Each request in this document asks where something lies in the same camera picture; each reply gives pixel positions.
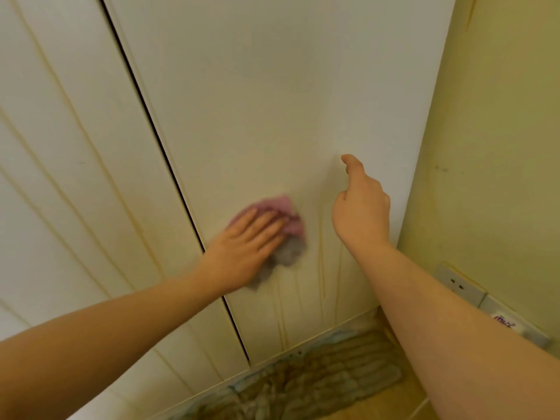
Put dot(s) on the grey ribbed floor mat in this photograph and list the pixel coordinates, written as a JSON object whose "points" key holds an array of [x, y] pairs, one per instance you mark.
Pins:
{"points": [[315, 380]]}

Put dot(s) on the white wall socket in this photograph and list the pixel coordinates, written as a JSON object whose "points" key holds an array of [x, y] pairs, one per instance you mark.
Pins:
{"points": [[459, 284]]}

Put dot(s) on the person's right hand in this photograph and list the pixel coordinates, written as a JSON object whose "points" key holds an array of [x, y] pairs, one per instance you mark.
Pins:
{"points": [[361, 214]]}

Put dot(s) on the person's left little finger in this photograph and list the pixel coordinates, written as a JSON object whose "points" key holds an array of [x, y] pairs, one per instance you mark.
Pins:
{"points": [[244, 222]]}

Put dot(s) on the person's left forearm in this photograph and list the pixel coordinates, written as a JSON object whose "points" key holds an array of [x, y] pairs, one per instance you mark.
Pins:
{"points": [[109, 336]]}

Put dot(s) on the person's right forearm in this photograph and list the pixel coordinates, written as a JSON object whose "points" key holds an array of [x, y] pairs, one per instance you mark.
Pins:
{"points": [[446, 345]]}

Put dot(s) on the white wall plate with sticker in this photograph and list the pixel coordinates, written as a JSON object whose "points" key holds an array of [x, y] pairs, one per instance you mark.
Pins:
{"points": [[516, 321]]}

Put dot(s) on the white grooved cabinet door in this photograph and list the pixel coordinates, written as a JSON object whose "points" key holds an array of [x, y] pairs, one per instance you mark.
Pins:
{"points": [[78, 170]]}

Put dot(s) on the pink and grey cleaning cloth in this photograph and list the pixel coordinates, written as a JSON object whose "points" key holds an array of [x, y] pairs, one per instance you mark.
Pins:
{"points": [[291, 240]]}

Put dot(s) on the person's left hand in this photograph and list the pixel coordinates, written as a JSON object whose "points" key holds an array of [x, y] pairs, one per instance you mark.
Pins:
{"points": [[238, 258]]}

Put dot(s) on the person's right thumb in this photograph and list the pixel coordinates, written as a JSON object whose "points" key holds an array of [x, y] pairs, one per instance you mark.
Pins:
{"points": [[339, 207]]}

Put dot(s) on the white plain cabinet door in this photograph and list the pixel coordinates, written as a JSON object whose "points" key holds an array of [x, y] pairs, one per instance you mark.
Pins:
{"points": [[271, 104]]}

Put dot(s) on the person's left middle finger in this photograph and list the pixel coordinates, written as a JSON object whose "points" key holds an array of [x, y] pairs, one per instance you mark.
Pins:
{"points": [[273, 237]]}

